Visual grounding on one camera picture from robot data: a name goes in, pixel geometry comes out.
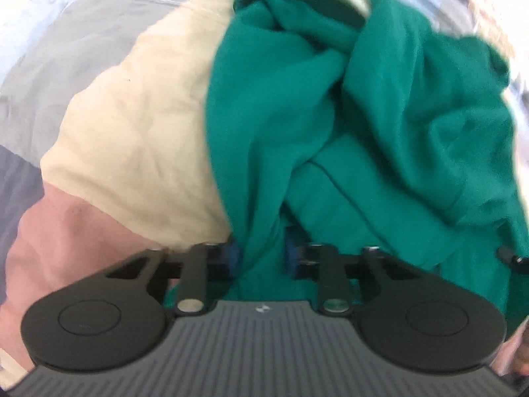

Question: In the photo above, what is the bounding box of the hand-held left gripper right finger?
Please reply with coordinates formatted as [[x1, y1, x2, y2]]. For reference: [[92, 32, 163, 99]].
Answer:
[[284, 238, 416, 317]]

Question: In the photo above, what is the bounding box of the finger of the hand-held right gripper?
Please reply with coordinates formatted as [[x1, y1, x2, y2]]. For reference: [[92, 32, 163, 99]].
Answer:
[[497, 245, 529, 274]]

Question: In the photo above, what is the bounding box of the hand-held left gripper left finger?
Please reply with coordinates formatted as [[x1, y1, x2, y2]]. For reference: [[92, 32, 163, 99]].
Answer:
[[104, 241, 241, 316]]

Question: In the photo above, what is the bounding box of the green hoodie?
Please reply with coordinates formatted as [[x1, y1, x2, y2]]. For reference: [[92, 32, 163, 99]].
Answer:
[[163, 0, 522, 342]]

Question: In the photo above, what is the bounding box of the patchwork checked quilt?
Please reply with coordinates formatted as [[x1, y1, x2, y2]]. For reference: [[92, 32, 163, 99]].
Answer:
[[0, 0, 529, 386]]

